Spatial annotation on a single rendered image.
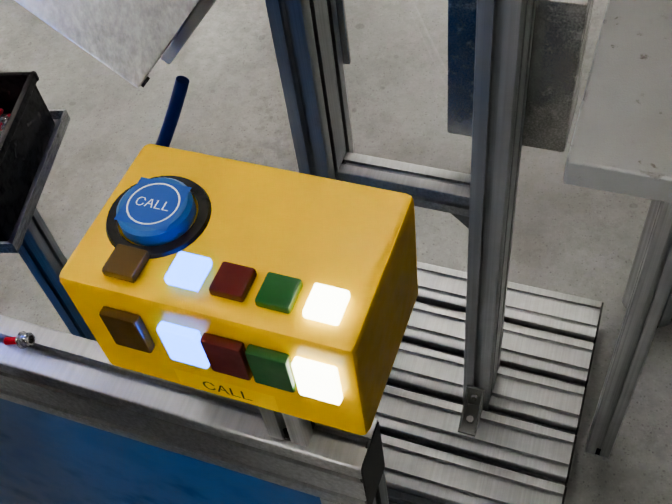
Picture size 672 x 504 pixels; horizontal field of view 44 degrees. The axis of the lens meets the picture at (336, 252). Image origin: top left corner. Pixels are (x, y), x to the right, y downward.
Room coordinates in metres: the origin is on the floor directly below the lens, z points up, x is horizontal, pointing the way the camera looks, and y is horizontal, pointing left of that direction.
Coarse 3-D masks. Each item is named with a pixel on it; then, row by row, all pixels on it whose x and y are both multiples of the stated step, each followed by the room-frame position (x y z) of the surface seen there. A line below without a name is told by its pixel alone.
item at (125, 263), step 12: (120, 252) 0.27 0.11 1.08; (132, 252) 0.27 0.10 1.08; (144, 252) 0.27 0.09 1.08; (108, 264) 0.27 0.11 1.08; (120, 264) 0.26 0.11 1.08; (132, 264) 0.26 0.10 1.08; (144, 264) 0.26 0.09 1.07; (108, 276) 0.26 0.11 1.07; (120, 276) 0.26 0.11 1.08; (132, 276) 0.26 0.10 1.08
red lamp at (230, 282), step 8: (224, 264) 0.25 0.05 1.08; (232, 264) 0.25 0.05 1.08; (224, 272) 0.25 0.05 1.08; (232, 272) 0.25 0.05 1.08; (240, 272) 0.25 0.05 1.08; (248, 272) 0.25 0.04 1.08; (216, 280) 0.24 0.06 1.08; (224, 280) 0.24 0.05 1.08; (232, 280) 0.24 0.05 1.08; (240, 280) 0.24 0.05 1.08; (248, 280) 0.24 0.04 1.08; (216, 288) 0.24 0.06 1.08; (224, 288) 0.24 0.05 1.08; (232, 288) 0.24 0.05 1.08; (240, 288) 0.24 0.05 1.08; (248, 288) 0.24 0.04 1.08; (224, 296) 0.24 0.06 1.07; (232, 296) 0.23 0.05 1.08; (240, 296) 0.23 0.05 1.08
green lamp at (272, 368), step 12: (252, 348) 0.22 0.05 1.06; (264, 348) 0.22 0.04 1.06; (252, 360) 0.21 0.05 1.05; (264, 360) 0.21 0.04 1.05; (276, 360) 0.21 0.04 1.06; (288, 360) 0.21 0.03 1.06; (252, 372) 0.21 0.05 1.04; (264, 372) 0.21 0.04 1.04; (276, 372) 0.21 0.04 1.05; (288, 372) 0.21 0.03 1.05; (264, 384) 0.21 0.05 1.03; (276, 384) 0.21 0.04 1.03; (288, 384) 0.21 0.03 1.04
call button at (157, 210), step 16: (128, 192) 0.31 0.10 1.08; (144, 192) 0.31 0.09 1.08; (160, 192) 0.30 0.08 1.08; (176, 192) 0.30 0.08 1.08; (128, 208) 0.30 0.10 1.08; (144, 208) 0.29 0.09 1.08; (160, 208) 0.29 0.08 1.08; (176, 208) 0.29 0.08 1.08; (192, 208) 0.29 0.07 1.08; (128, 224) 0.29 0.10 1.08; (144, 224) 0.28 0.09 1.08; (160, 224) 0.28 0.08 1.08; (176, 224) 0.28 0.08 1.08; (144, 240) 0.28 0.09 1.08; (160, 240) 0.28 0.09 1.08
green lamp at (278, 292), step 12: (276, 276) 0.24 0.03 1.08; (288, 276) 0.24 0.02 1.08; (264, 288) 0.23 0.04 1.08; (276, 288) 0.23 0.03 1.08; (288, 288) 0.23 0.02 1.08; (300, 288) 0.23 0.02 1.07; (264, 300) 0.23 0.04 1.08; (276, 300) 0.23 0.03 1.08; (288, 300) 0.23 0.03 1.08; (288, 312) 0.22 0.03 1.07
